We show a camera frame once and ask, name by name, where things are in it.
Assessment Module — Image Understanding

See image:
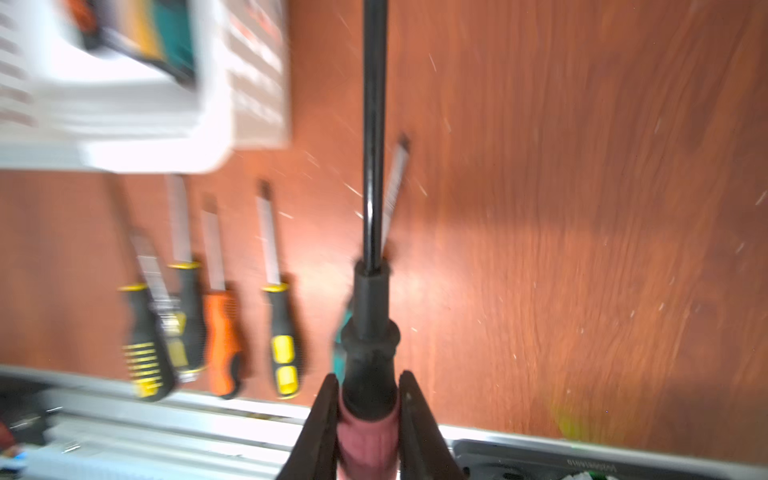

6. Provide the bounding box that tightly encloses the small silver screwdriver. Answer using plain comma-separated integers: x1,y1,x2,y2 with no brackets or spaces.
131,230,181,337

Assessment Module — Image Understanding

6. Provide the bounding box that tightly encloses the white plastic bin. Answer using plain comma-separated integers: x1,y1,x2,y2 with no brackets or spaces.
1,1,292,174

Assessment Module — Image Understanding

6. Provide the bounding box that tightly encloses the yellow handle screwdriver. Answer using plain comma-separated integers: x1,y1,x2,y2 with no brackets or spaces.
99,0,163,62

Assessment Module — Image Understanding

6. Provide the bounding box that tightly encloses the aluminium mounting rail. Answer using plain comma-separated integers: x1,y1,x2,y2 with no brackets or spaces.
1,366,767,479

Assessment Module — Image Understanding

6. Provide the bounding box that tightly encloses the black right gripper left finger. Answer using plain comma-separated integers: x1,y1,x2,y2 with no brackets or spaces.
276,373,339,480

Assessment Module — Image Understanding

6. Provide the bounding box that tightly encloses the green handle screwdriver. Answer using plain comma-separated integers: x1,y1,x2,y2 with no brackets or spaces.
332,133,411,384

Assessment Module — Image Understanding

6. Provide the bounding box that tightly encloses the pink handle screwdriver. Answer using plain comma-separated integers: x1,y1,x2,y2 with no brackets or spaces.
338,1,400,479

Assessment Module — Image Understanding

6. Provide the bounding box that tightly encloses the orange handle screwdriver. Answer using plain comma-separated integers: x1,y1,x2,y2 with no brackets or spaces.
202,196,245,400

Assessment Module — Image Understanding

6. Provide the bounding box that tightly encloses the green black screwdriver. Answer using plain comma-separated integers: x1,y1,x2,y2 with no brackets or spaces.
150,0,196,86

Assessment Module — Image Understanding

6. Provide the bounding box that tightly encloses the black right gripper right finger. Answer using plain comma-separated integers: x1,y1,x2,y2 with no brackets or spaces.
398,370,465,480

